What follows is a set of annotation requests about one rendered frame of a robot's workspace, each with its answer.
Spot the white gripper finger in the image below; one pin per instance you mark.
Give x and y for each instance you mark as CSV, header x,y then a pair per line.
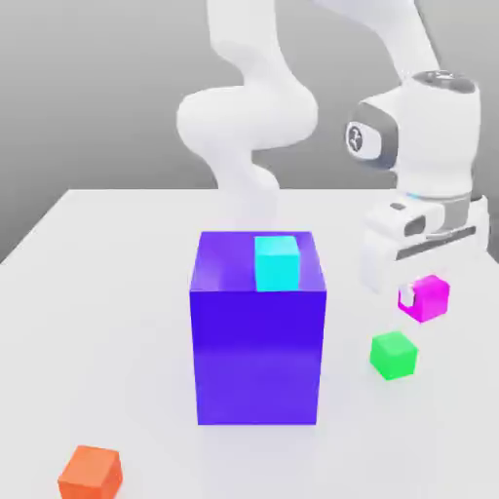
x,y
407,293

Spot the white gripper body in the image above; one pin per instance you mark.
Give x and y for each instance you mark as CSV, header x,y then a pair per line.
x,y
380,265

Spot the small magenta cube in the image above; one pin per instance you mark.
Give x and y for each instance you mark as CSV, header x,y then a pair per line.
x,y
429,298

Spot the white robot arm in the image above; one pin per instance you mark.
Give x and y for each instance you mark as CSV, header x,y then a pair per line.
x,y
249,117

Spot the small green cube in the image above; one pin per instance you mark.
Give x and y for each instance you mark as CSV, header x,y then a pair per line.
x,y
393,355

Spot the small cyan cube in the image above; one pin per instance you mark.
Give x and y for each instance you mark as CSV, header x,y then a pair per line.
x,y
276,263

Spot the small orange cube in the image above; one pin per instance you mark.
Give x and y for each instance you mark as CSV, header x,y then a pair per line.
x,y
90,473

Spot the large blue box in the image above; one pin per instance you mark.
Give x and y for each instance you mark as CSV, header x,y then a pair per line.
x,y
257,351

